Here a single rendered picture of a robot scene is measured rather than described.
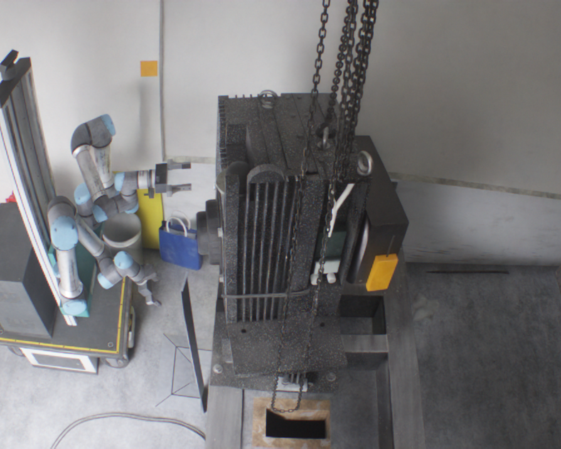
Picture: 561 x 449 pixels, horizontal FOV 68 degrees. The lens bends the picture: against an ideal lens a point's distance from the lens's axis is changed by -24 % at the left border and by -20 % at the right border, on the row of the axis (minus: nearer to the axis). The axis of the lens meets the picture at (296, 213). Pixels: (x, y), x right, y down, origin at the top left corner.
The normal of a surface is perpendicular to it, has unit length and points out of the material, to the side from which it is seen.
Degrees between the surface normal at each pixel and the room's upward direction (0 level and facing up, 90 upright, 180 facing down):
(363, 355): 90
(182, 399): 10
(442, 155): 90
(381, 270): 90
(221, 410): 0
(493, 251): 90
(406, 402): 0
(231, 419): 0
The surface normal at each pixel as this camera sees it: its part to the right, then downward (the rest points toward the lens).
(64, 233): 0.52, 0.54
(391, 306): 0.10, -0.71
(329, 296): 0.18, 0.70
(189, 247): -0.26, 0.61
